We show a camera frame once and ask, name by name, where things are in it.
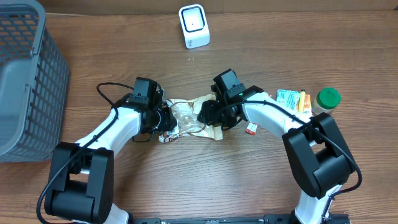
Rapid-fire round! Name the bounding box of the beige brown snack pouch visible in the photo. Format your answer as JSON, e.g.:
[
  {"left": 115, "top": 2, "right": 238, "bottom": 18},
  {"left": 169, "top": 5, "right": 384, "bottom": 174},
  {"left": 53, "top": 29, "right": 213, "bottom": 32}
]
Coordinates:
[{"left": 159, "top": 94, "right": 223, "bottom": 143}]

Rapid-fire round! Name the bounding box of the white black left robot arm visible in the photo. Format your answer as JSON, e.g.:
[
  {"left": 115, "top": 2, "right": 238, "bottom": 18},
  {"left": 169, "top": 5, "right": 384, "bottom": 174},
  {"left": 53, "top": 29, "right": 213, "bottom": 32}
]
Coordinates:
[{"left": 36, "top": 77, "right": 177, "bottom": 223}]

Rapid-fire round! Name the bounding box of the grey plastic shopping basket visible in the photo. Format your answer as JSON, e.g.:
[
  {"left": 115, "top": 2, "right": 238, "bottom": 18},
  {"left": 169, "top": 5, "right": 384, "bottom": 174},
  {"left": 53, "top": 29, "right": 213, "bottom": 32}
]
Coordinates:
[{"left": 1, "top": 0, "right": 70, "bottom": 163}]

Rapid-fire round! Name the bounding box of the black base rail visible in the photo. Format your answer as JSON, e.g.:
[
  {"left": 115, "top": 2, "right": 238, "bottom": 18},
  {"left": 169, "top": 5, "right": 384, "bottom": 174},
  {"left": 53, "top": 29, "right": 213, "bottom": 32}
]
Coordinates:
[{"left": 127, "top": 213, "right": 351, "bottom": 224}]

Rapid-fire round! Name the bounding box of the red stick snack packet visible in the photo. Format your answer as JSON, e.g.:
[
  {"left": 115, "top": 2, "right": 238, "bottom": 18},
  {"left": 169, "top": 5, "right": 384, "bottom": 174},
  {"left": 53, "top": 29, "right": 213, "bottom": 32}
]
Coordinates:
[{"left": 245, "top": 123, "right": 258, "bottom": 136}]

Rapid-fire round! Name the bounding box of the teal orange snack pack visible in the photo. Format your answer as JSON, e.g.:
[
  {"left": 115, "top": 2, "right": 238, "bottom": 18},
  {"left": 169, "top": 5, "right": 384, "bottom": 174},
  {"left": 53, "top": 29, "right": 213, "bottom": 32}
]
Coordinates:
[{"left": 275, "top": 89, "right": 300, "bottom": 111}]

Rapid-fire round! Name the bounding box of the small orange snack box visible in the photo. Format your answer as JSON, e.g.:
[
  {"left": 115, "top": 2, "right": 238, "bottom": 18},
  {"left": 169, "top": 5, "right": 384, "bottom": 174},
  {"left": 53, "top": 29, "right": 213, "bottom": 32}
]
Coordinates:
[{"left": 303, "top": 94, "right": 312, "bottom": 115}]

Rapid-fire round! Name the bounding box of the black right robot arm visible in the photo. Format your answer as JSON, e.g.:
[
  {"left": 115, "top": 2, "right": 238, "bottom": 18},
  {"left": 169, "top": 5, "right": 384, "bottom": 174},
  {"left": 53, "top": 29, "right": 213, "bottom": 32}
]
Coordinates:
[{"left": 198, "top": 69, "right": 363, "bottom": 223}]

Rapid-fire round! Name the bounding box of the white barcode scanner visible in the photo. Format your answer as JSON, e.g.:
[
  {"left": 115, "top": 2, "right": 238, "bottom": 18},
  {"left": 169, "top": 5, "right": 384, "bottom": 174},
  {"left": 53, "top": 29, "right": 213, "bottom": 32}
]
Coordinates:
[{"left": 178, "top": 4, "right": 210, "bottom": 49}]

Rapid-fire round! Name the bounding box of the green lidded beige jar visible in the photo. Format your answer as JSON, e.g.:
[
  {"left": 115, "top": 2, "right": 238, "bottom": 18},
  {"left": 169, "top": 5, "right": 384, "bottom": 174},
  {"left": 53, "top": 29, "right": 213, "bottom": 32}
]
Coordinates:
[{"left": 312, "top": 88, "right": 341, "bottom": 114}]

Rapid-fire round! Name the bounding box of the yellow highlighter pen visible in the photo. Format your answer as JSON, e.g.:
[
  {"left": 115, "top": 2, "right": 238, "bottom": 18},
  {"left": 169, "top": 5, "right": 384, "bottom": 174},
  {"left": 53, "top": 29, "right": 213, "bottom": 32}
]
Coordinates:
[{"left": 298, "top": 90, "right": 306, "bottom": 113}]

